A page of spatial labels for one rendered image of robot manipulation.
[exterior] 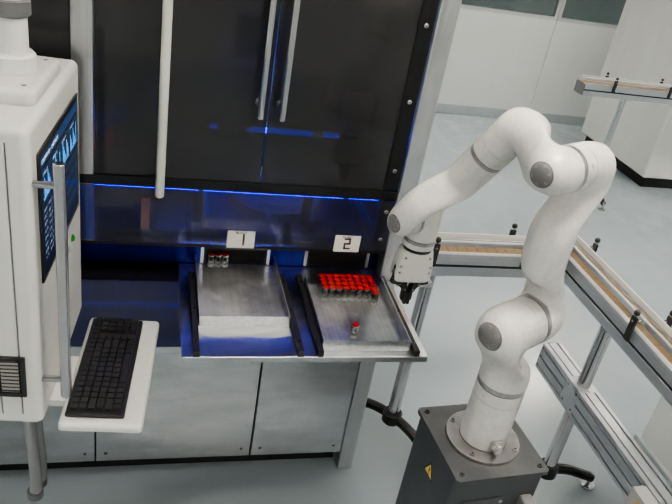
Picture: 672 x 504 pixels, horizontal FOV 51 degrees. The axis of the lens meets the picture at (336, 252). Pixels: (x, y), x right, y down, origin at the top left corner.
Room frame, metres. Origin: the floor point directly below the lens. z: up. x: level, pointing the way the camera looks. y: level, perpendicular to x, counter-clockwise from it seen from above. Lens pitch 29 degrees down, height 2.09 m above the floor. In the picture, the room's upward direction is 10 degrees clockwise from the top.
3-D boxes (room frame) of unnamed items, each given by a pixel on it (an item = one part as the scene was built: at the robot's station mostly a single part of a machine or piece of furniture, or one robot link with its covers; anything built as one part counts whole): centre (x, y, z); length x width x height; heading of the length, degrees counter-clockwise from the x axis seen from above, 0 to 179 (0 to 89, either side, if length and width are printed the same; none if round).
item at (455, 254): (2.33, -0.49, 0.92); 0.69 x 0.16 x 0.16; 107
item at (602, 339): (2.15, -0.99, 0.46); 0.09 x 0.09 x 0.77; 17
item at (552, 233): (1.43, -0.48, 1.41); 0.16 x 0.12 x 0.50; 134
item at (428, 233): (1.66, -0.21, 1.34); 0.09 x 0.08 x 0.13; 134
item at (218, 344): (1.81, 0.09, 0.87); 0.70 x 0.48 x 0.02; 107
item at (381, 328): (1.82, -0.09, 0.90); 0.34 x 0.26 x 0.04; 16
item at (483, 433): (1.40, -0.45, 0.95); 0.19 x 0.19 x 0.18
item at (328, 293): (1.90, -0.06, 0.90); 0.18 x 0.02 x 0.05; 106
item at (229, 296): (1.83, 0.27, 0.90); 0.34 x 0.26 x 0.04; 17
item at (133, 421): (1.47, 0.57, 0.79); 0.45 x 0.28 x 0.03; 12
